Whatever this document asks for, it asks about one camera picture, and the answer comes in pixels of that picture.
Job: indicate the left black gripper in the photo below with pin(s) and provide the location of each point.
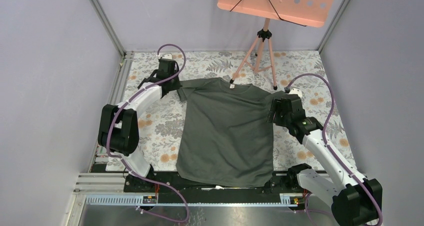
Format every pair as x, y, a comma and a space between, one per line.
177, 84

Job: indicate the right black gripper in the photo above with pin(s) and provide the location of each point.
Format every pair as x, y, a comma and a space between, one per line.
276, 106

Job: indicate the dark green t-shirt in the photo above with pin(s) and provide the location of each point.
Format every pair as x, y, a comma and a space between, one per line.
226, 139

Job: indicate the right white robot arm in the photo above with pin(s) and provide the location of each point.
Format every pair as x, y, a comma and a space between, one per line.
353, 199

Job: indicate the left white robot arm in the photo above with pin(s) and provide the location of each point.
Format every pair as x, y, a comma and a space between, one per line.
119, 129

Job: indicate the floral table mat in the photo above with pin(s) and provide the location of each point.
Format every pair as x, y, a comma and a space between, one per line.
161, 126

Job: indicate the pink music stand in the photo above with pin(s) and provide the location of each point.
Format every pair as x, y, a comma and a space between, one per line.
304, 13

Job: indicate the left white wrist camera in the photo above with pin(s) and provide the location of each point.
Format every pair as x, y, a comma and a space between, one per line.
167, 56

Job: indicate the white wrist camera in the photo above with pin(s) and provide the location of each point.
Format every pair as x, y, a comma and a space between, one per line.
167, 56
294, 91

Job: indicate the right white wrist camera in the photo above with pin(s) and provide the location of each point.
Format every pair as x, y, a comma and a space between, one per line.
294, 91

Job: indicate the slotted cable duct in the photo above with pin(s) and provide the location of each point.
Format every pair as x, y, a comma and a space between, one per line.
201, 199

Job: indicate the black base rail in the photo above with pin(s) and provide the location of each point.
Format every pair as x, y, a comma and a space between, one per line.
170, 182

